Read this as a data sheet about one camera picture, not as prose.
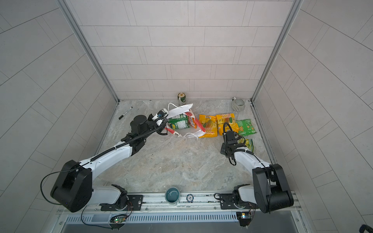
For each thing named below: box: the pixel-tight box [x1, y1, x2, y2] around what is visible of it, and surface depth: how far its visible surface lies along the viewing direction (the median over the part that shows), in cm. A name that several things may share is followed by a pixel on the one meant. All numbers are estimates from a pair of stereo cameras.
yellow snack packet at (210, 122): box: [199, 114, 219, 139], surface depth 98 cm
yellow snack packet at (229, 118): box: [216, 113, 240, 136], surface depth 99 cm
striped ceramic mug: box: [231, 96, 245, 113], surface depth 108 cm
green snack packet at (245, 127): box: [236, 118, 258, 137], surface depth 98 cm
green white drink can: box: [177, 92, 187, 103], surface depth 108 cm
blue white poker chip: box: [186, 193, 194, 203], surface depth 75 cm
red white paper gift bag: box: [165, 102, 206, 140], surface depth 82 cm
